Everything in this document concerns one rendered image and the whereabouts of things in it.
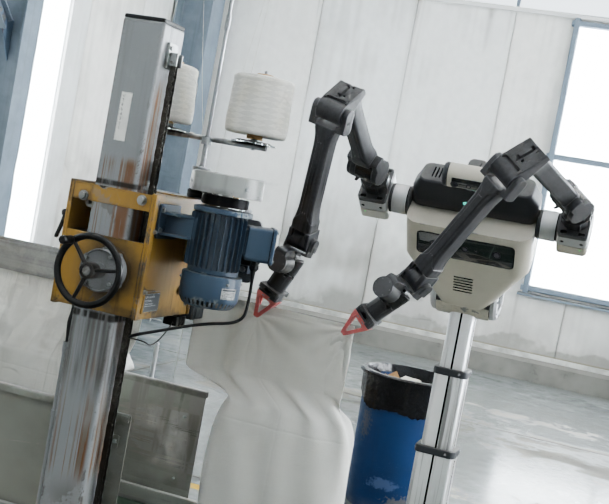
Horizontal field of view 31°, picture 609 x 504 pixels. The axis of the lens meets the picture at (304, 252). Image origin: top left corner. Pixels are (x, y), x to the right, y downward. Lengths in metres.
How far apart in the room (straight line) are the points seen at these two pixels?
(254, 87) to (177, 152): 8.89
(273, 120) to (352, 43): 8.67
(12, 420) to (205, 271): 0.79
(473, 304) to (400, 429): 1.80
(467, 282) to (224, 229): 0.97
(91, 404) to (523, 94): 8.68
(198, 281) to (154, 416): 0.95
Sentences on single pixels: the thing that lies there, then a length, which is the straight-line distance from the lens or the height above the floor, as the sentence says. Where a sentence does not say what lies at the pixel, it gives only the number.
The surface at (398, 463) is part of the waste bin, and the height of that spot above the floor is 0.26.
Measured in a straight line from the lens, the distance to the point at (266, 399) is 3.01.
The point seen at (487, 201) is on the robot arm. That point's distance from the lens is 2.77.
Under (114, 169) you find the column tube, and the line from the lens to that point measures 2.72.
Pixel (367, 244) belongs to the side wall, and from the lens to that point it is 11.20.
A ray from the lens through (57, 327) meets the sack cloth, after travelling 3.27.
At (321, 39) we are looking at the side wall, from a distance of 11.55.
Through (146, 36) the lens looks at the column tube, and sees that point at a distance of 2.72.
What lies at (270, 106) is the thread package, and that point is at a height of 1.61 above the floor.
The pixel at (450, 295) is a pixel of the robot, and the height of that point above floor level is 1.18.
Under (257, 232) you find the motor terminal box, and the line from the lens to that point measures 2.69.
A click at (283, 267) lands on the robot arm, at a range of 2.92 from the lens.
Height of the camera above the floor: 1.40
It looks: 3 degrees down
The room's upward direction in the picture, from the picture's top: 10 degrees clockwise
